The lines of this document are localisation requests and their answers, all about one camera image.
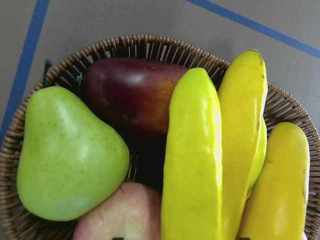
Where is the brown wicker fruit basket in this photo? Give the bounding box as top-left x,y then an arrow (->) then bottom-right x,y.
0,34 -> 320,240

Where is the dark red mango fruit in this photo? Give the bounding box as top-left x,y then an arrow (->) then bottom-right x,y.
80,57 -> 188,137

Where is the pink apple back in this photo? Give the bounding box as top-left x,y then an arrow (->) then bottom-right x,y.
72,182 -> 162,240

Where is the green pear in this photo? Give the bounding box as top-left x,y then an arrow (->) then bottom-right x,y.
16,86 -> 130,221

